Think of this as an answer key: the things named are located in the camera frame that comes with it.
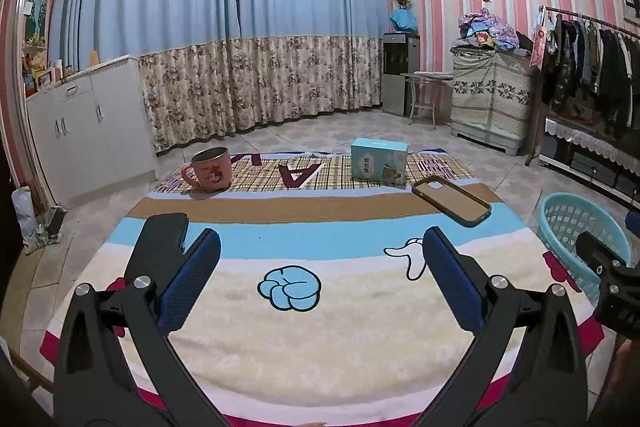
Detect low shelf with lace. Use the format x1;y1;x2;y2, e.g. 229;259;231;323
535;115;639;210

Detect blue floral curtain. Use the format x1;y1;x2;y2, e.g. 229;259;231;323
49;0;387;152

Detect small metal stool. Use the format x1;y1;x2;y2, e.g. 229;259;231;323
402;72;454;127

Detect clothes rack with garments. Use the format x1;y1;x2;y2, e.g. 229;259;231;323
528;5;639;158

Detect brown phone case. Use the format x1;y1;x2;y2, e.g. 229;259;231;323
411;176;491;228

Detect light blue cardboard box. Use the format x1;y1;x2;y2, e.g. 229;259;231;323
350;138;409;185

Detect person right hand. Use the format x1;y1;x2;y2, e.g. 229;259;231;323
593;340;639;426

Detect light blue plastic basket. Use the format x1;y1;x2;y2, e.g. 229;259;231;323
536;193;631;306

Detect pink enamel mug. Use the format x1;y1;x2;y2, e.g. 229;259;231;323
181;147;232;193

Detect water dispenser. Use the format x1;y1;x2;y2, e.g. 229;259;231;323
381;32;420;117

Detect pile of clothes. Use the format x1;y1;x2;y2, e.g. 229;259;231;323
451;8;533;56

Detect blue potted plant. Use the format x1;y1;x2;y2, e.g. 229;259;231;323
390;0;419;34

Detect green wall poster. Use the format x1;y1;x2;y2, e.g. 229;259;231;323
25;0;49;46

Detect cloth covered cabinet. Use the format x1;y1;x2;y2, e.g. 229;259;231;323
450;48;535;156

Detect white cabinet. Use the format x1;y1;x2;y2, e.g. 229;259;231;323
26;55;158;207

